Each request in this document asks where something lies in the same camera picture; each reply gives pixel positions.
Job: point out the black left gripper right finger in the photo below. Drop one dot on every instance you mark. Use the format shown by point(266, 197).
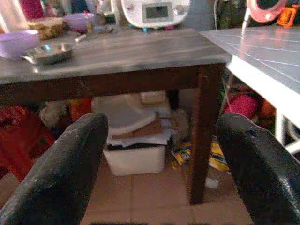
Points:
point(260, 168)

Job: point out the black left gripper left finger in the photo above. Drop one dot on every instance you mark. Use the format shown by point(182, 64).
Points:
point(54, 173)

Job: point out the yellow and blue packet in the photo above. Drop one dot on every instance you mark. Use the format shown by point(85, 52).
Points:
point(218, 157)

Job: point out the red plastic stool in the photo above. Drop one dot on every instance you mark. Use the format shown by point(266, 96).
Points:
point(21, 140)

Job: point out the pink cloth bundle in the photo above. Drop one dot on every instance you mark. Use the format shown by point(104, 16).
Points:
point(241, 105)

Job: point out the white plastic storage box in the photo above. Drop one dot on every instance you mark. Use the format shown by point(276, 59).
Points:
point(136, 159)

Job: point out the white table with grey top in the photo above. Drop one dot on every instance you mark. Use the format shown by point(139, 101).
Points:
point(269, 58)

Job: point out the steel plate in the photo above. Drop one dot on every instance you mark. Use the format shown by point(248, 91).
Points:
point(50, 52)

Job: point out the large purple plastic bowl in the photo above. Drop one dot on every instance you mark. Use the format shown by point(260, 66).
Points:
point(16, 43)

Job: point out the dark wooden table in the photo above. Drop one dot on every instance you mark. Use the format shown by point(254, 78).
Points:
point(131, 58)

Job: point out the patterned yellow container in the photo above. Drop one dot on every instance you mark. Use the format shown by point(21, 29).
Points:
point(48, 27)

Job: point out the small purple plastic bowl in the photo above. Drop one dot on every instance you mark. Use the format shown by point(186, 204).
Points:
point(78, 21)

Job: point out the orange black tool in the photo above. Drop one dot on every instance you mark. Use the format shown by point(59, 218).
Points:
point(289, 15)

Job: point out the pink round device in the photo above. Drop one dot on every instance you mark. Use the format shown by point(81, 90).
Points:
point(266, 9)

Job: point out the white kitchen appliance with display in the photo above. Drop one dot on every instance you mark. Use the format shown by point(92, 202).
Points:
point(155, 12)

